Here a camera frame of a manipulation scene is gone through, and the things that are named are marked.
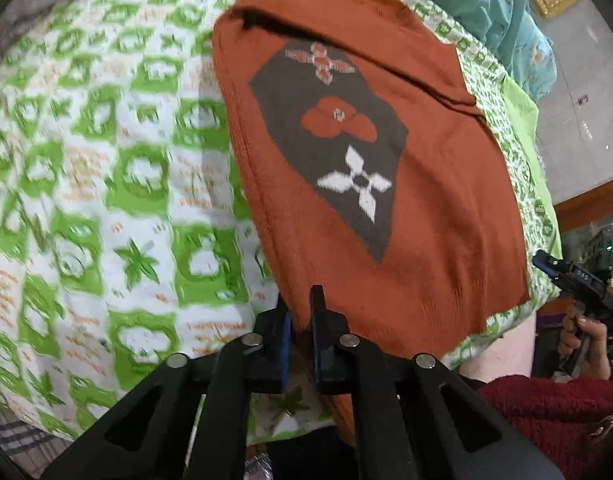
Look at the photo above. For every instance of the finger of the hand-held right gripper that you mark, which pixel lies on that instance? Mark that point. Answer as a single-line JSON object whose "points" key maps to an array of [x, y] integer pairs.
{"points": [[544, 261]]}

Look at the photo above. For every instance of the wooden cabinet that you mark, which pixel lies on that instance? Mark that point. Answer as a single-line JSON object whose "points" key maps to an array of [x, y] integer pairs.
{"points": [[596, 200]]}

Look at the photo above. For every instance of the person's right hand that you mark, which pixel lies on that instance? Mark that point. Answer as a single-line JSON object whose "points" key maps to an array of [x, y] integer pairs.
{"points": [[594, 345]]}

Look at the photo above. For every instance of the orange knit sweater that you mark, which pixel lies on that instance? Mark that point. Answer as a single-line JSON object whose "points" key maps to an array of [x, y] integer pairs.
{"points": [[436, 185]]}

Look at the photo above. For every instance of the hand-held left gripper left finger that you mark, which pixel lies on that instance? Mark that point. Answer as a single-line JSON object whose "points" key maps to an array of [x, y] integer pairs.
{"points": [[285, 345]]}

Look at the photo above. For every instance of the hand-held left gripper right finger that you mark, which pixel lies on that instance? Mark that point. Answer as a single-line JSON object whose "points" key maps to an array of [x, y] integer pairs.
{"points": [[319, 355]]}

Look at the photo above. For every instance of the person's red-sleeved right forearm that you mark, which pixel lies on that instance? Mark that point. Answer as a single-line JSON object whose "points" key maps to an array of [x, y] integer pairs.
{"points": [[551, 425]]}

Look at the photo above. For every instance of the light green cloth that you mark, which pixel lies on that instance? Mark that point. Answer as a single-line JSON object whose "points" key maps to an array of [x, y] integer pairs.
{"points": [[521, 110]]}

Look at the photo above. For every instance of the pink mattress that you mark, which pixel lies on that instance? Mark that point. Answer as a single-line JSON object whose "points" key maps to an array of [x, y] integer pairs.
{"points": [[506, 345]]}

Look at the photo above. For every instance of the teal floral quilt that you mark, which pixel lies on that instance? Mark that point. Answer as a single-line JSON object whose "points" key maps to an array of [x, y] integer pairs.
{"points": [[486, 5]]}

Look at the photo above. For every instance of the grey plaid cloth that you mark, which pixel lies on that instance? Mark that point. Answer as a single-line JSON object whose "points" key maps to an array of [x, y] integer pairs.
{"points": [[16, 440]]}

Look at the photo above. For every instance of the green printed bed sheet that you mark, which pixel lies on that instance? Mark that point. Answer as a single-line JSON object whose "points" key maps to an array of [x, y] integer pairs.
{"points": [[111, 185]]}

